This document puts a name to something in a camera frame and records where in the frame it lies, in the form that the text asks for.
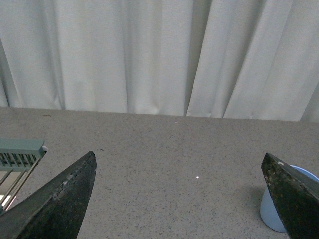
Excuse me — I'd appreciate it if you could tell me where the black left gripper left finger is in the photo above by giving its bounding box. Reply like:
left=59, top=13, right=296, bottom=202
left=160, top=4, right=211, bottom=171
left=0, top=151, right=97, bottom=239

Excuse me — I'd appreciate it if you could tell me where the green dish rack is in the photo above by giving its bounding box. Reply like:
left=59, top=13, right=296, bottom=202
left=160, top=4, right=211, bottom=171
left=0, top=138, right=47, bottom=214

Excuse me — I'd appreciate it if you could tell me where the blue plastic cup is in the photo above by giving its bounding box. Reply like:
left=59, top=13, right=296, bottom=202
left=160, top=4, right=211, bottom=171
left=260, top=165, right=319, bottom=233

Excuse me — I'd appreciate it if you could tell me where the grey pleated curtain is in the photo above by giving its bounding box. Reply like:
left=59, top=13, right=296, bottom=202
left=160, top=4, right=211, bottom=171
left=0, top=0, right=319, bottom=122

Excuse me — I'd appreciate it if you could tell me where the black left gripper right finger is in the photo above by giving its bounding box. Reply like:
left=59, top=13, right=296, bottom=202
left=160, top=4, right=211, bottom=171
left=261, top=152, right=319, bottom=239

